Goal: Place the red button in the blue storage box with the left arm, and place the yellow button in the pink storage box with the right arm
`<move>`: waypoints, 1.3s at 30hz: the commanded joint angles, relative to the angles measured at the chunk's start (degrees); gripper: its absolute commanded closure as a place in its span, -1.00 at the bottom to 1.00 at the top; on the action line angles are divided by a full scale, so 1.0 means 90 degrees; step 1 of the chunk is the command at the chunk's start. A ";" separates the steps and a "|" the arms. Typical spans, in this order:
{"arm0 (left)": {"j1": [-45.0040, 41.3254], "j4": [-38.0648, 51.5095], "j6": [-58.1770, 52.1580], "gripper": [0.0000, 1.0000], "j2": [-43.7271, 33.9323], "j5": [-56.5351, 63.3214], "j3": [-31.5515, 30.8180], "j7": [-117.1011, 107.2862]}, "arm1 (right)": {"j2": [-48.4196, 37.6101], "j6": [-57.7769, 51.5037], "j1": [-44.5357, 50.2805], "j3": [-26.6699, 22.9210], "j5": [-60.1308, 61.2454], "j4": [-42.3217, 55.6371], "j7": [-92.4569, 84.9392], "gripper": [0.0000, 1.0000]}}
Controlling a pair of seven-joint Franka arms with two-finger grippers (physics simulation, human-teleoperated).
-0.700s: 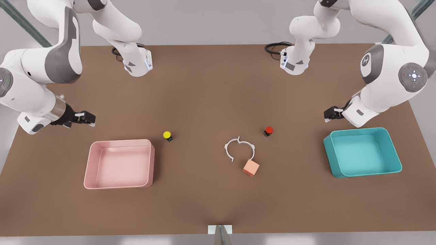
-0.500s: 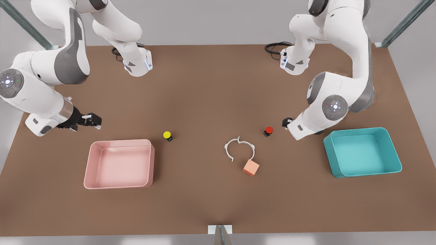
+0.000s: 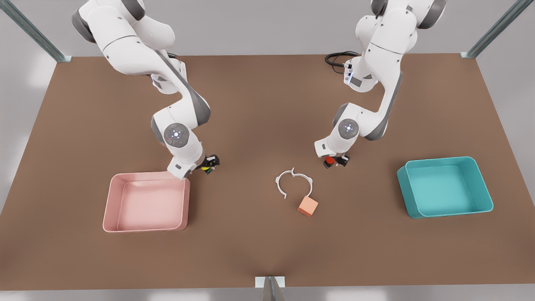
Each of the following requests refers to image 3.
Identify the yellow button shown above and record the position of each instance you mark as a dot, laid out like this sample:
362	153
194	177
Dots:
206	169

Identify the red button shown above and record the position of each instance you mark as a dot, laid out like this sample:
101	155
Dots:
329	160

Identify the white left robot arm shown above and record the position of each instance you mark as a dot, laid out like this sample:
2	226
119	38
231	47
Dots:
388	46

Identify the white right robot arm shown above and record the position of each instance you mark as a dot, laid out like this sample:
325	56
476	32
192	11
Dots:
133	46

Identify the pink storage box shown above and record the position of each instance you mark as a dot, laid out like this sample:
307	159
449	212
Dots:
146	205

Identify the blue storage box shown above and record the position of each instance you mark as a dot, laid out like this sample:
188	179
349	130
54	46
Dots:
445	188

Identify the orange cube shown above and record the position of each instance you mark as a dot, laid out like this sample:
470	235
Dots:
307	206

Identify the silver frame post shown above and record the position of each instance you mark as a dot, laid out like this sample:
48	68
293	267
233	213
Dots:
271	288
493	31
33	33

